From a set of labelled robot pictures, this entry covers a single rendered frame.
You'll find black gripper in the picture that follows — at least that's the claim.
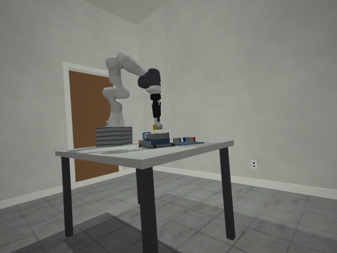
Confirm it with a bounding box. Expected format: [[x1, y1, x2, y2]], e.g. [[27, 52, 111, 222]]
[[150, 93, 161, 127]]

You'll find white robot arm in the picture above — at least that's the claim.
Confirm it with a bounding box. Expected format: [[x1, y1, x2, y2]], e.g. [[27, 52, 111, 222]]
[[102, 51, 161, 127]]

